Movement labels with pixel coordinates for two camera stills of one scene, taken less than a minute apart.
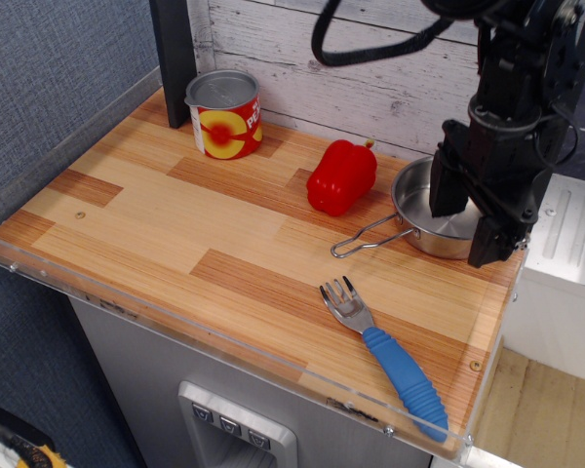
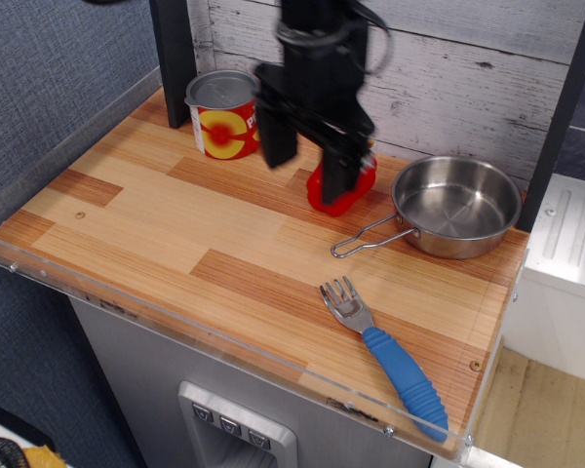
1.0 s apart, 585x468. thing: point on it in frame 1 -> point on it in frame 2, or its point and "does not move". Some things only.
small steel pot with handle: x=447 y=236 does not move
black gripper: x=504 y=170 -> x=319 y=81
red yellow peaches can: x=227 y=111 does not move
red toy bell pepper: x=345 y=173 does not move
